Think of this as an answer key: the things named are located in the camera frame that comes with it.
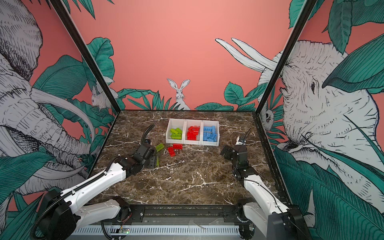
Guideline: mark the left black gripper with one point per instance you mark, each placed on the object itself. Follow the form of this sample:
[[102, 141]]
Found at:
[[153, 164]]

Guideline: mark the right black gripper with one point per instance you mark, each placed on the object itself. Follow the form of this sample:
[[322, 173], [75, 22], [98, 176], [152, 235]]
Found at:
[[232, 151]]

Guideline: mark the white three-compartment bin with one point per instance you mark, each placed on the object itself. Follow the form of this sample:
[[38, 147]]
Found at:
[[184, 124]]

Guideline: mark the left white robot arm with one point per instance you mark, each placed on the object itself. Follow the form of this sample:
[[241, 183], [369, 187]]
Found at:
[[78, 196]]

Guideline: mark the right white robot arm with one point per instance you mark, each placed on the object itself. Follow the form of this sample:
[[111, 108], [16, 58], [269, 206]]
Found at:
[[275, 220]]

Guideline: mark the red brick by arch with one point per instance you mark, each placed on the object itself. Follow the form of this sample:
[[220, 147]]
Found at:
[[171, 151]]

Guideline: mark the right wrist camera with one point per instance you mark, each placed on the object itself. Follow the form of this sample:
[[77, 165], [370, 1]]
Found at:
[[241, 141]]

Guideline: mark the black mounting rail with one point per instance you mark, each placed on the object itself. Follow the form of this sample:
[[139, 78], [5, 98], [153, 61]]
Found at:
[[126, 214]]

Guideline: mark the white slotted cable duct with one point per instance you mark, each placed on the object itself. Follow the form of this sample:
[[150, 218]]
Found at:
[[182, 230]]

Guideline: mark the left black frame post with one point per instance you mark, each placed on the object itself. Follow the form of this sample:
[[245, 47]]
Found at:
[[67, 21]]

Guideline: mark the black frame post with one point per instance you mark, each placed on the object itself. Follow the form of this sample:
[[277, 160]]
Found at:
[[295, 34], [67, 21]]

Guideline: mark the right black frame post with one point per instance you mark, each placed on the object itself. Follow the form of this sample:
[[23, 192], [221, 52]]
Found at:
[[295, 34]]

